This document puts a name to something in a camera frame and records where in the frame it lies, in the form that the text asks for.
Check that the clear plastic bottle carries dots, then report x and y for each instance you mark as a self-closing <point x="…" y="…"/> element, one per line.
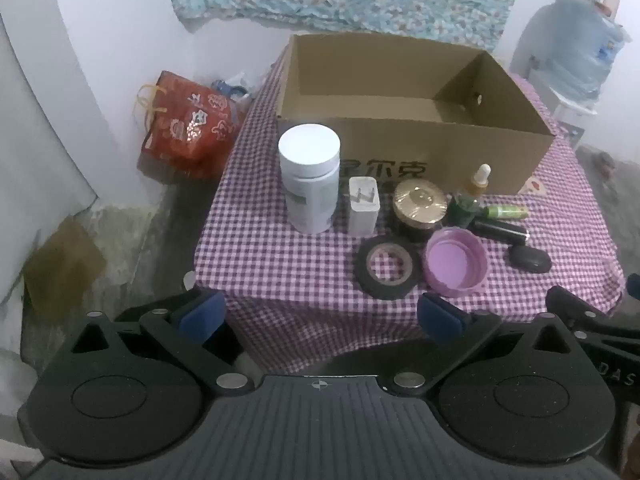
<point x="230" y="87"/>

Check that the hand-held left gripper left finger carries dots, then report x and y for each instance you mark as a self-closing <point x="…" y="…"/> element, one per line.
<point x="202" y="315"/>

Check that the black tape roll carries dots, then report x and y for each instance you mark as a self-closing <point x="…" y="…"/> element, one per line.
<point x="387" y="291"/>

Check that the black oval case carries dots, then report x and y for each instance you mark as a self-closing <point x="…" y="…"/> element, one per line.
<point x="530" y="259"/>

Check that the purple plastic lid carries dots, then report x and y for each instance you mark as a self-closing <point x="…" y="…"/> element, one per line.
<point x="450" y="260"/>

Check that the red gift bag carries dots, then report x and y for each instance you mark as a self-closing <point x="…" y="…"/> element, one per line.
<point x="185" y="130"/>

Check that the gold lid jar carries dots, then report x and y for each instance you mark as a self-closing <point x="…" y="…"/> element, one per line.
<point x="419" y="202"/>

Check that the small dark lump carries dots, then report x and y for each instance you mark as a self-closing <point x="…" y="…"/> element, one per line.
<point x="602" y="161"/>

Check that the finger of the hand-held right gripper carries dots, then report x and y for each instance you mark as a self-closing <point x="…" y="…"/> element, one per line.
<point x="570" y="302"/>

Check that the white water dispenser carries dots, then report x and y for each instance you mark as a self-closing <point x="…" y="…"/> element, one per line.
<point x="565" y="105"/>

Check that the brown cardboard box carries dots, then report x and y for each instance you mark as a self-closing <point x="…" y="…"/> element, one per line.
<point x="330" y="80"/>

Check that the white plastic bottle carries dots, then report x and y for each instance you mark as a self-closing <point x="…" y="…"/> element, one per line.
<point x="310" y="185"/>

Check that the brown paper sheet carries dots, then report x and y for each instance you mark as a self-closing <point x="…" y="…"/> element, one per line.
<point x="60" y="265"/>

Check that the green dropper bottle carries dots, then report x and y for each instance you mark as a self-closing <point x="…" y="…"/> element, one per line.
<point x="462" y="209"/>

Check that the blue water jug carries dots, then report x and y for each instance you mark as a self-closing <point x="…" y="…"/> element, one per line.
<point x="580" y="45"/>

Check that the white charger plug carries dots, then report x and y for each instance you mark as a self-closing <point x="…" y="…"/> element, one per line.
<point x="362" y="217"/>

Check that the purple checked tablecloth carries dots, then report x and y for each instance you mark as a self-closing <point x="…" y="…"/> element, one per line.
<point x="280" y="260"/>

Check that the black tube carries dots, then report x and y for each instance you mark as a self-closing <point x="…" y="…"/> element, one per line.
<point x="500" y="231"/>

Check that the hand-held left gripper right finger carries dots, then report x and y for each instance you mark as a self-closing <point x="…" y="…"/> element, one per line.
<point x="440" y="319"/>

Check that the green tube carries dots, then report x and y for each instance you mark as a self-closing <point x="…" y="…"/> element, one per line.
<point x="505" y="211"/>

